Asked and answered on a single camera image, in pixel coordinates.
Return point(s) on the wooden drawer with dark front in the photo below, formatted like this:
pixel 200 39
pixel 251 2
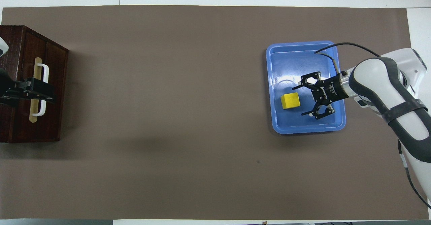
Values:
pixel 28 48

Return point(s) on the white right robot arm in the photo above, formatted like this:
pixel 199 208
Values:
pixel 387 83

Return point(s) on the blue plastic tray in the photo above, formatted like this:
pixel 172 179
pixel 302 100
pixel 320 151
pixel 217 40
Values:
pixel 303 60

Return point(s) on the dark wooden drawer cabinet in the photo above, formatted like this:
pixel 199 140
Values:
pixel 55 117

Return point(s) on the yellow cube block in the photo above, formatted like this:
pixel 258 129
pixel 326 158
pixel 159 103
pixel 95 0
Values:
pixel 290 100

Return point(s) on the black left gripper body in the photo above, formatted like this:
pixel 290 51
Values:
pixel 8 89

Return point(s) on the brown paper table mat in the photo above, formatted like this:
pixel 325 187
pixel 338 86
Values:
pixel 188 117

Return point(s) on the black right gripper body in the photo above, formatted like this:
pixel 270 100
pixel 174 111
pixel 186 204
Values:
pixel 328 91

